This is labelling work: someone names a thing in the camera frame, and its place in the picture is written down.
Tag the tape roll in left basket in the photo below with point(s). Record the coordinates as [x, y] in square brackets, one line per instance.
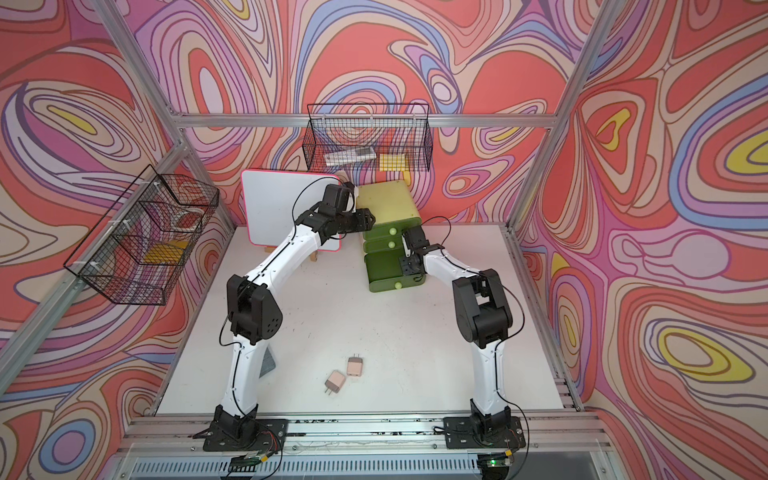
[183, 220]

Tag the yellow item in left basket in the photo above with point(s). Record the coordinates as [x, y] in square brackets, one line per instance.
[165, 253]

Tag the pink framed whiteboard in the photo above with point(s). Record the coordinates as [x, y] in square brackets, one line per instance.
[273, 199]

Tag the pink plug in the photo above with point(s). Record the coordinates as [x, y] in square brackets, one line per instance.
[355, 366]
[335, 382]

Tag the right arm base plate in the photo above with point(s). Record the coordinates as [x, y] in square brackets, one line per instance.
[469, 433]

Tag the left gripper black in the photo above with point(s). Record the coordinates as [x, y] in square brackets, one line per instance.
[362, 220]

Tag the left black wire basket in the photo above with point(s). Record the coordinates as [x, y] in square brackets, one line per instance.
[113, 266]

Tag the back black wire basket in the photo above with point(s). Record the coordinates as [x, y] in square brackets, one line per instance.
[389, 128]

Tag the grey felt eraser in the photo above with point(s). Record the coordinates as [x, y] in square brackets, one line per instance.
[268, 363]

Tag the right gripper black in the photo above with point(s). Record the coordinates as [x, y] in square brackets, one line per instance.
[407, 270]

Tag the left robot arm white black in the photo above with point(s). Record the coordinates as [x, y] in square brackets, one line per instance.
[253, 313]

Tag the grey remote in back basket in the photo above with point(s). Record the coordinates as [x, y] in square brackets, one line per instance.
[349, 156]

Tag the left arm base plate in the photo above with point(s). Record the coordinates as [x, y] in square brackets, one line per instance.
[261, 435]

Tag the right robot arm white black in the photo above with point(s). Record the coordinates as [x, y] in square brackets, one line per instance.
[483, 318]

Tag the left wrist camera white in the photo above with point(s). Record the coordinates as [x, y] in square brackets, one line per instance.
[352, 195]

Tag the black wire basket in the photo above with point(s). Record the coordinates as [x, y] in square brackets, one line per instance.
[389, 128]
[113, 266]

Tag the yellow sponge in back basket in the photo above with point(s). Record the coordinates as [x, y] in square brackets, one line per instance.
[393, 162]

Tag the yellow green drawer cabinet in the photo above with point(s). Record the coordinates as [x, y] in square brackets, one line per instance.
[388, 201]

